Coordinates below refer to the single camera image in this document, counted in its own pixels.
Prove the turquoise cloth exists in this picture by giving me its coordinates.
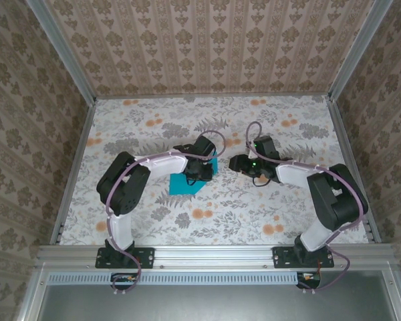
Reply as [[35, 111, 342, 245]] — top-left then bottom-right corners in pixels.
[[168, 148, 219, 197]]

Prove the floral table cover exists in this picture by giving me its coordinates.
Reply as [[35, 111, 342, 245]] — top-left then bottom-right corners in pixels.
[[58, 95, 372, 247]]

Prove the black controller board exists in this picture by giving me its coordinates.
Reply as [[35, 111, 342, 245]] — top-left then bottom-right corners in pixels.
[[296, 272, 322, 290], [112, 272, 138, 291]]

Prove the grey metal panel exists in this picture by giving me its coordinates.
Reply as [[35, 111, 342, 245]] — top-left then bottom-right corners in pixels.
[[36, 284, 397, 321]]

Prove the thin aluminium rail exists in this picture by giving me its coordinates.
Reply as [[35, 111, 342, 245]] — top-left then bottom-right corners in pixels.
[[95, 92, 331, 100]]

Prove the aluminium side rail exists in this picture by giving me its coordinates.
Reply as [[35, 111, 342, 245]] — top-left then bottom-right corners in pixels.
[[49, 100, 98, 247], [325, 95, 382, 245]]

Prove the wide aluminium frame beam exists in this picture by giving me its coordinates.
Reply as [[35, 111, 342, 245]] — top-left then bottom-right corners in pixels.
[[36, 243, 397, 269]]

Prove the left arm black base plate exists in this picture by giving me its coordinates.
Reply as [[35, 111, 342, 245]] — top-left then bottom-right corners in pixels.
[[95, 246, 155, 270]]

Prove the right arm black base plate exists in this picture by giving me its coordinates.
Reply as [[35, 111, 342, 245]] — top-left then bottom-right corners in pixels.
[[273, 246, 335, 270]]

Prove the grey slotted cable duct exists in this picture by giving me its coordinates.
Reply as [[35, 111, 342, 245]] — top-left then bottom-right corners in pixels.
[[48, 271, 321, 286]]

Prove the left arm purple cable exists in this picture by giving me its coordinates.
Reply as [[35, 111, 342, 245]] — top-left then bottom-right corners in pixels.
[[106, 130, 227, 295]]

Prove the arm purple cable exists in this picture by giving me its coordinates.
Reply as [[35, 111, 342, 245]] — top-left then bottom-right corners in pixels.
[[106, 130, 227, 295], [245, 121, 369, 295]]

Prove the aluminium frame post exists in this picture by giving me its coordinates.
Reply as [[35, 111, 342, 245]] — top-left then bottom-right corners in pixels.
[[329, 0, 394, 101], [25, 0, 98, 103]]

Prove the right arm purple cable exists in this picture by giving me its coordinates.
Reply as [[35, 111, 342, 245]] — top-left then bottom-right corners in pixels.
[[245, 121, 369, 295]]

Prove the aluminium lower frame rail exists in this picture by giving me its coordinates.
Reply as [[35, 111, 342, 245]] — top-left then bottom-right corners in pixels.
[[382, 267, 401, 321], [16, 263, 49, 321]]

